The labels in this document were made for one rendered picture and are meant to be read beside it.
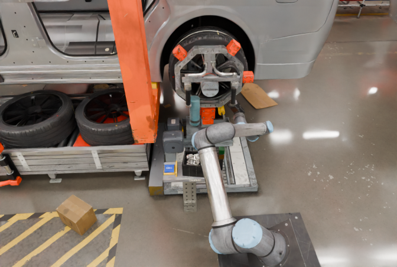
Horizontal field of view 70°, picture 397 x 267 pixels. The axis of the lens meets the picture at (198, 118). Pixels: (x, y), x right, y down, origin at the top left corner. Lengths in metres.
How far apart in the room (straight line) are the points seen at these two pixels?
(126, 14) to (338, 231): 2.14
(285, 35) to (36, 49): 1.96
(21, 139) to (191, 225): 1.56
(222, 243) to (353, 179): 1.60
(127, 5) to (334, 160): 2.32
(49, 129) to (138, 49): 1.25
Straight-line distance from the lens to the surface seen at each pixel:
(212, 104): 2.44
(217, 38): 2.24
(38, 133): 2.73
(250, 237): 1.61
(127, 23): 1.74
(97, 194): 2.67
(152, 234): 2.35
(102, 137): 2.53
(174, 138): 2.42
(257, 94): 3.73
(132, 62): 1.84
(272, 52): 2.46
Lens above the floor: 2.03
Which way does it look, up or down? 38 degrees down
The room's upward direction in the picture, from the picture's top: straight up
